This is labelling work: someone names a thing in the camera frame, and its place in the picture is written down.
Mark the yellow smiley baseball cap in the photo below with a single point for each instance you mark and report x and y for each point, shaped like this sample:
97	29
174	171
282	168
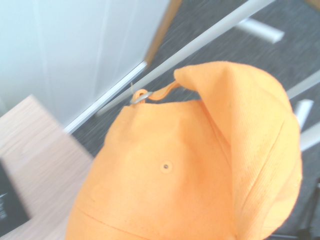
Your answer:
180	170

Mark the white baseboard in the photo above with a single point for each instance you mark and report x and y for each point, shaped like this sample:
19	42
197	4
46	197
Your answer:
107	97

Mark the white coat rack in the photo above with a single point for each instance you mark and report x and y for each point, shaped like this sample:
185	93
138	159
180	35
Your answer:
190	47

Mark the wooden leg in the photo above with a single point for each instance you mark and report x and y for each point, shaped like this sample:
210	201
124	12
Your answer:
162	32

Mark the wooden dresser with grey drawers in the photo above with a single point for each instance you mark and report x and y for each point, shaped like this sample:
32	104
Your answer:
45	155

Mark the black card wallet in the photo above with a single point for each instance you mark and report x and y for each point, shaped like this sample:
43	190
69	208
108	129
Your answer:
12	197

